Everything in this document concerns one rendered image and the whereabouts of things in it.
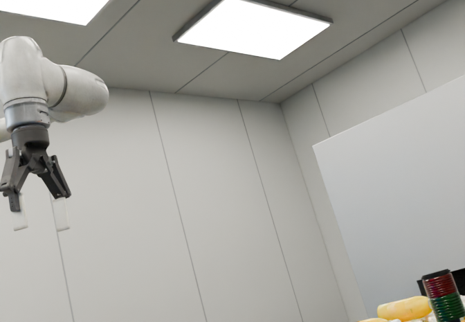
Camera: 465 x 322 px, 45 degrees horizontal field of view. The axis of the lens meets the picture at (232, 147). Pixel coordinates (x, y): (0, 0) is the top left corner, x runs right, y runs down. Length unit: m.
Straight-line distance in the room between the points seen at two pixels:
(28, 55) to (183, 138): 4.05
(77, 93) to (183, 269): 3.55
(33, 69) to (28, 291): 2.94
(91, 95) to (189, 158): 3.87
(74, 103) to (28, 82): 0.14
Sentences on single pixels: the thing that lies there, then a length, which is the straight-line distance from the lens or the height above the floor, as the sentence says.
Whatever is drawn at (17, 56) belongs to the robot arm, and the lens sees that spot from 1.28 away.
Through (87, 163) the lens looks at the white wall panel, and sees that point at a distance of 4.58.
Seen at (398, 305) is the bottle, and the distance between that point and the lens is 2.06.
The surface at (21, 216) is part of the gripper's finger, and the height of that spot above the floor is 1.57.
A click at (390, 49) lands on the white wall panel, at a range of 5.77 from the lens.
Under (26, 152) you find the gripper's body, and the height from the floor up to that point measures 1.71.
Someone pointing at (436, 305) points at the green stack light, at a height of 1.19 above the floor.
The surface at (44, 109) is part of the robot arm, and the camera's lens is 1.26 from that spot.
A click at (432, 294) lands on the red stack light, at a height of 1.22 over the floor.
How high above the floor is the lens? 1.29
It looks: 16 degrees up
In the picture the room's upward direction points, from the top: 16 degrees counter-clockwise
